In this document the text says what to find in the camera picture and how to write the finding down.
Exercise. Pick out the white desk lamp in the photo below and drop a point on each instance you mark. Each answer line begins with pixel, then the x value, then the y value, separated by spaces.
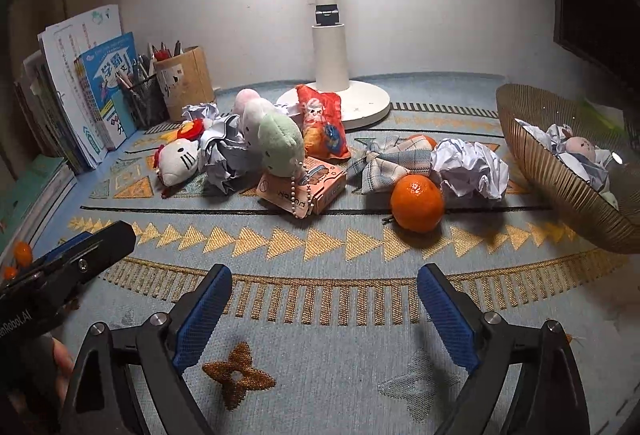
pixel 330 60

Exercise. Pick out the blue workbook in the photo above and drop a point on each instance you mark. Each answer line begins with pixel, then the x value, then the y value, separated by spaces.
pixel 112 65

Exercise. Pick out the crumpled white paper ball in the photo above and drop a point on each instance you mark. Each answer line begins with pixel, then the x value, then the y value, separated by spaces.
pixel 470 165

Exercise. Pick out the small tangerine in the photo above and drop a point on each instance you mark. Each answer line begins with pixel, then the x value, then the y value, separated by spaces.
pixel 425 140

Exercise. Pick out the large tangerine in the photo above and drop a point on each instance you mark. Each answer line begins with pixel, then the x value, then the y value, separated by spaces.
pixel 417 205

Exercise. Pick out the small crumpled paper ball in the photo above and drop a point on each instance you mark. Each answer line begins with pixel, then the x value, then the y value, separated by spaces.
pixel 200 111

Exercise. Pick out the small doll in basket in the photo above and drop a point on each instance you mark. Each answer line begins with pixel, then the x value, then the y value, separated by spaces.
pixel 580 170

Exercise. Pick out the wooden pen holder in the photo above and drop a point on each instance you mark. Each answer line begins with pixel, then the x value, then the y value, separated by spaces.
pixel 187 85

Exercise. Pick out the wicker basket with snacks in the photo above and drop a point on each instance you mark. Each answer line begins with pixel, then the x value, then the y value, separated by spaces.
pixel 550 180

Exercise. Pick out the black mesh pen holder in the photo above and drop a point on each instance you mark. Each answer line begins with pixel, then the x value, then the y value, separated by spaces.
pixel 145 105

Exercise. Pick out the white cat plush toy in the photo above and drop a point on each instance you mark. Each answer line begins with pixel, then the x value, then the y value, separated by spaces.
pixel 177 160

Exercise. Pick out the pink plush toy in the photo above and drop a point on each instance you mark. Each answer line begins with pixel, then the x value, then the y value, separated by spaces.
pixel 246 97

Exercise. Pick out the bunch of light pens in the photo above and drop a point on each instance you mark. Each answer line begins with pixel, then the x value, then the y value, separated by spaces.
pixel 135 67

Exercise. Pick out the bunch of red dark pencils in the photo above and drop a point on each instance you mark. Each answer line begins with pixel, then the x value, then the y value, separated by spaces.
pixel 167 51

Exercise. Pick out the upright stack of books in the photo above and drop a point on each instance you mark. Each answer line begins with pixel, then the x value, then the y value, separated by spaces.
pixel 40 110

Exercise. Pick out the large paper ball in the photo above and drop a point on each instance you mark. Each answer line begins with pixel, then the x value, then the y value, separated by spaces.
pixel 225 160

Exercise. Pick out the small orange cardboard box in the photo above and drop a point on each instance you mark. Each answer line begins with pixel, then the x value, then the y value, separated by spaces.
pixel 325 180

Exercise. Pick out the white paper booklet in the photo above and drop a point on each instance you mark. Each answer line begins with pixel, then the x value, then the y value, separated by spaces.
pixel 65 35

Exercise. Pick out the green packet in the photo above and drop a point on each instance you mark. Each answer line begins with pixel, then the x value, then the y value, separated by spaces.
pixel 605 120

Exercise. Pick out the plaid cloth bow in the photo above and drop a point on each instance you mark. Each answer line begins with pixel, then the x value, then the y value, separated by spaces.
pixel 385 165

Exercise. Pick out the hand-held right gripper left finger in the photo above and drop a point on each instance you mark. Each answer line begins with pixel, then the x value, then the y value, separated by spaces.
pixel 202 315

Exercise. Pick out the red snack packet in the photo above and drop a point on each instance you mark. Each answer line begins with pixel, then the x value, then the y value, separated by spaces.
pixel 320 115

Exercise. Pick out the person's left hand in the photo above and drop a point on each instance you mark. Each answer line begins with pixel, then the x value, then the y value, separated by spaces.
pixel 63 362

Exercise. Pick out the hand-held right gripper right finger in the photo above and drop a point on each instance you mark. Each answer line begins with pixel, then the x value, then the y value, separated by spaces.
pixel 447 310

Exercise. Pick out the patterned blue table mat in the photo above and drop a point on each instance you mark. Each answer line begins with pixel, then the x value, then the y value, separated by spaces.
pixel 325 240

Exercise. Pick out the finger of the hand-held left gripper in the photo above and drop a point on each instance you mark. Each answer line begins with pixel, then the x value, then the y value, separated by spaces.
pixel 112 242
pixel 75 245

